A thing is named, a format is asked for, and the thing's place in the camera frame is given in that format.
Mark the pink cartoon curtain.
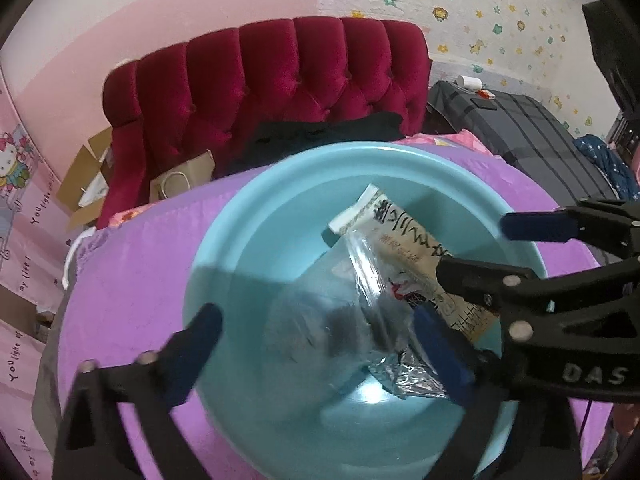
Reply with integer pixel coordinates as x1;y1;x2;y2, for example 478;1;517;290
0;67;76;461

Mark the light blue plastic basin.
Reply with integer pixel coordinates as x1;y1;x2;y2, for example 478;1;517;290
182;141;556;480

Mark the dark blue starry cloth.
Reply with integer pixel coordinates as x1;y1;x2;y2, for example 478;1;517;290
572;134;636;200

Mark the red tufted velvet headboard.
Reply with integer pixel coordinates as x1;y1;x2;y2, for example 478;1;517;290
97;16;434;231

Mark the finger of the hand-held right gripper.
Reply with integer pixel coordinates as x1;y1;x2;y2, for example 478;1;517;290
500;199;640;267
435;255;539;312

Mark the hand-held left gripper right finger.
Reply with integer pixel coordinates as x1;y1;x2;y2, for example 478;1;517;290
412;305;584;480

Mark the black cloth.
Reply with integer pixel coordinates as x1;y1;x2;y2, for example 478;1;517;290
227;111;405;178

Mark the clear plastic bag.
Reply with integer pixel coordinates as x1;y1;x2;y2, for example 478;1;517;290
260;227;421;391

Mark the cardboard box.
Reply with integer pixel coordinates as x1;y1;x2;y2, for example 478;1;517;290
56;126;115;232

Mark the purple quilted table cloth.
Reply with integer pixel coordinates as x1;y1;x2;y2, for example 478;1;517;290
50;152;616;480

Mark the long white brown snack packet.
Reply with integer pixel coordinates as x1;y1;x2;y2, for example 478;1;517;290
320;184;501;351

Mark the black cabinet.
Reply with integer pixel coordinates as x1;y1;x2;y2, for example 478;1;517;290
581;0;640;111

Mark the silver foil wrapper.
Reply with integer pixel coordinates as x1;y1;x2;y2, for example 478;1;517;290
367;347;448;400

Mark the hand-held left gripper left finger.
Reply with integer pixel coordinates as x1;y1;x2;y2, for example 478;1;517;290
52;304;224;480

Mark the brown paper bag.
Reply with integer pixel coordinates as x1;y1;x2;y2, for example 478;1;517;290
149;150;217;201

